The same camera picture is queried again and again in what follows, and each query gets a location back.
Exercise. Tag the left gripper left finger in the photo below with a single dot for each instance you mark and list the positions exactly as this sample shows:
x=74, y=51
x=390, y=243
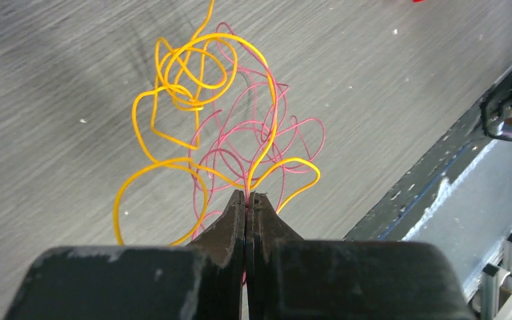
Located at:
x=201, y=280

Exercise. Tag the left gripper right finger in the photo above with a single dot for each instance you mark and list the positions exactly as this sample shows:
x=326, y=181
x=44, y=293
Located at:
x=289, y=277

